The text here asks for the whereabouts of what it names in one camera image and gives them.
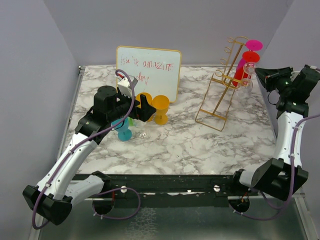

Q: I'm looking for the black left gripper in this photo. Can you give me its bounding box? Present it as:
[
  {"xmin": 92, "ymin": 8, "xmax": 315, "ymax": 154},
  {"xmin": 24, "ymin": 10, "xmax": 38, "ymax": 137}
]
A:
[{"xmin": 107, "ymin": 88, "xmax": 157, "ymax": 123}]

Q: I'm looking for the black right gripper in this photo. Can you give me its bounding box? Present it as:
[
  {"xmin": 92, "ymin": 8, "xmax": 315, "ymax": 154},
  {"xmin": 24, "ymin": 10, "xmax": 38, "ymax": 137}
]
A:
[{"xmin": 255, "ymin": 66, "xmax": 295, "ymax": 96}]

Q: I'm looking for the yellow framed whiteboard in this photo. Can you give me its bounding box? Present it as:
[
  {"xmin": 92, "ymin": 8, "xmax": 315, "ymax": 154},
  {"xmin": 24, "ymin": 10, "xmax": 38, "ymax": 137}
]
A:
[{"xmin": 116, "ymin": 46, "xmax": 182, "ymax": 103}]

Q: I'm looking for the pink plastic wine glass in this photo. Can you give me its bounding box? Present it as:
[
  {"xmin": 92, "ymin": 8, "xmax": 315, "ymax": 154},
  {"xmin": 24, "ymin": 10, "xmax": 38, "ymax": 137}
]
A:
[{"xmin": 236, "ymin": 39, "xmax": 263, "ymax": 71}]

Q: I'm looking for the green plastic wine glass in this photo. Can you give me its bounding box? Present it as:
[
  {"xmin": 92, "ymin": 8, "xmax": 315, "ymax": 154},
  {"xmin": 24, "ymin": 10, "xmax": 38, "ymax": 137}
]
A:
[{"xmin": 128, "ymin": 117, "xmax": 135, "ymax": 127}]

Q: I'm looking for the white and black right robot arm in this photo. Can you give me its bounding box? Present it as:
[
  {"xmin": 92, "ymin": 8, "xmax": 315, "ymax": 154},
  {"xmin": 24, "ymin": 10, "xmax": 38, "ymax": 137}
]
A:
[{"xmin": 229, "ymin": 65, "xmax": 320, "ymax": 201}]

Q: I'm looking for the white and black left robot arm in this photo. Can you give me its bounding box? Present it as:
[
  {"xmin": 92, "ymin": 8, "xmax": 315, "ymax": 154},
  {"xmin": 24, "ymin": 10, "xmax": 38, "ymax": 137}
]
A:
[{"xmin": 22, "ymin": 85, "xmax": 156, "ymax": 226}]

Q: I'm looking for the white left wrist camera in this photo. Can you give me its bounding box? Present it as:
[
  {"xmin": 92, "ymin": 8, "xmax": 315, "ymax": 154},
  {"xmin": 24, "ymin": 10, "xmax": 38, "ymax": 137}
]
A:
[{"xmin": 116, "ymin": 75, "xmax": 135, "ymax": 98}]

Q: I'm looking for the orange plastic wine glass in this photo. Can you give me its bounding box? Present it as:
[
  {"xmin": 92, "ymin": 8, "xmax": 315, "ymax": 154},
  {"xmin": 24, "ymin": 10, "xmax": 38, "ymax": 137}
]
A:
[{"xmin": 135, "ymin": 92, "xmax": 154, "ymax": 122}]

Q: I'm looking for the blue plastic wine glass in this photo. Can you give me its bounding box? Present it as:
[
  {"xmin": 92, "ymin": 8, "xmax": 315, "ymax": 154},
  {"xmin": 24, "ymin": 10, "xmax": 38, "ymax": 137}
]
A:
[{"xmin": 111, "ymin": 118, "xmax": 133, "ymax": 142}]

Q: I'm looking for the red plastic wine glass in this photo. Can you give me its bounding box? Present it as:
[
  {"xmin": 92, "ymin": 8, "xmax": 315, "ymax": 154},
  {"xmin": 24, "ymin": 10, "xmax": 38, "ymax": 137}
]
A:
[{"xmin": 232, "ymin": 50, "xmax": 260, "ymax": 89}]

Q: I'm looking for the yellow plastic wine glass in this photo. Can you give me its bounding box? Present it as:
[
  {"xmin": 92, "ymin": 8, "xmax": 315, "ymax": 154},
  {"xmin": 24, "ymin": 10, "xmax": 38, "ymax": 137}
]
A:
[{"xmin": 152, "ymin": 95, "xmax": 170, "ymax": 125}]

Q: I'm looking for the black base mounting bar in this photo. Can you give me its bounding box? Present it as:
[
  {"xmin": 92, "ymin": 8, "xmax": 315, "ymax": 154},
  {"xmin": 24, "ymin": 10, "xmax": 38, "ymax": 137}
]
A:
[{"xmin": 81, "ymin": 172, "xmax": 261, "ymax": 208}]

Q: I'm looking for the gold wire wine glass rack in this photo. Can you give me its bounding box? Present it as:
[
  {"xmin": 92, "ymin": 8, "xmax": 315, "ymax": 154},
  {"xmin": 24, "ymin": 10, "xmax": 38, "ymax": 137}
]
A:
[{"xmin": 195, "ymin": 36, "xmax": 249, "ymax": 132}]

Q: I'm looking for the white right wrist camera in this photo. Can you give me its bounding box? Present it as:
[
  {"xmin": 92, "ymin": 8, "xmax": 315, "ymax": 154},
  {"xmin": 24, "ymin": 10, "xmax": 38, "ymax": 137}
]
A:
[{"xmin": 290, "ymin": 65, "xmax": 320, "ymax": 82}]

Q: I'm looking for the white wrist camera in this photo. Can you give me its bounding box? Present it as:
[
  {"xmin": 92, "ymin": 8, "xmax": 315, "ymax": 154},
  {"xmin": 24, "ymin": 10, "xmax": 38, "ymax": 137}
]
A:
[
  {"xmin": 116, "ymin": 75, "xmax": 135, "ymax": 98},
  {"xmin": 290, "ymin": 65, "xmax": 320, "ymax": 82}
]

